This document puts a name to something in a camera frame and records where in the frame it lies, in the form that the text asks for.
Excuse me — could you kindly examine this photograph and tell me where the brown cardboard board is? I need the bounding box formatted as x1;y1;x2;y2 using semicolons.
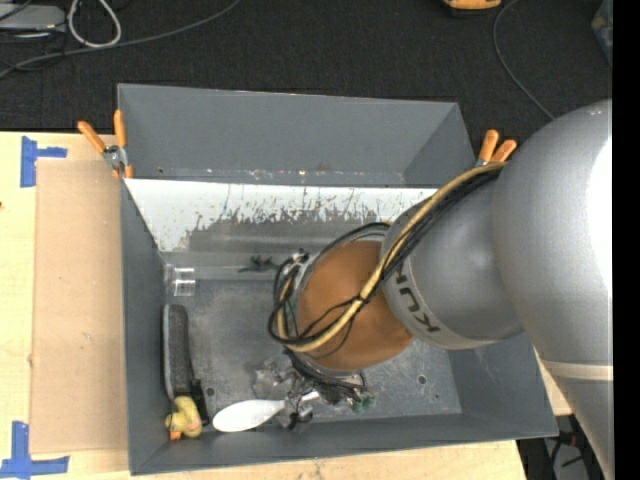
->
28;157;129;474

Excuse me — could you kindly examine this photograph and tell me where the yellow rubber duck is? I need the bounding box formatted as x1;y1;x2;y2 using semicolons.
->
164;395;204;441

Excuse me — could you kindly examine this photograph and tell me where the white plastic spoon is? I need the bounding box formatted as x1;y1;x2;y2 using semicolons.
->
211;390;321;434

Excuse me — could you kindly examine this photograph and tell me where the dark grey sponge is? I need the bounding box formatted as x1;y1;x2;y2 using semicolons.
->
162;303;197;402

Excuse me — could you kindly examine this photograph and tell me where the clear plastic cube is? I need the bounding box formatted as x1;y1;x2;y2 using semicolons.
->
164;265;197;297

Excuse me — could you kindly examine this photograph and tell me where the grey metal bin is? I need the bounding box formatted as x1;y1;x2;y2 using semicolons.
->
115;82;560;477

